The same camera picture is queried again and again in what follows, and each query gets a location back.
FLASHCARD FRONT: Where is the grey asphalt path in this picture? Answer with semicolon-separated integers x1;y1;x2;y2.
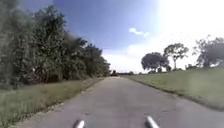
14;76;224;128

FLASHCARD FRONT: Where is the round dark tree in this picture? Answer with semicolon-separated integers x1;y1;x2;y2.
140;51;171;74

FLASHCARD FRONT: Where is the row of dense trees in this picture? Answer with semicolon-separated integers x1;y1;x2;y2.
0;0;112;90

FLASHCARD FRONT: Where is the tall thin-crowned tree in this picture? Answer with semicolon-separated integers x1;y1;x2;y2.
163;42;190;71

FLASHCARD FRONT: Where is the robot's own part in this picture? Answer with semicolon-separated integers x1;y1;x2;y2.
73;119;86;128
145;115;160;128

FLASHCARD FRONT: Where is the grass verge with trees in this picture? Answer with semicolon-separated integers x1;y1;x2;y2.
0;77;104;128

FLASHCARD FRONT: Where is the sloping grass field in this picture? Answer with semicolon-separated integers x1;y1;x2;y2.
124;66;224;112

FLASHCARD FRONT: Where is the large spreading tree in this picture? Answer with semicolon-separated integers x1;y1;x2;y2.
192;34;224;69

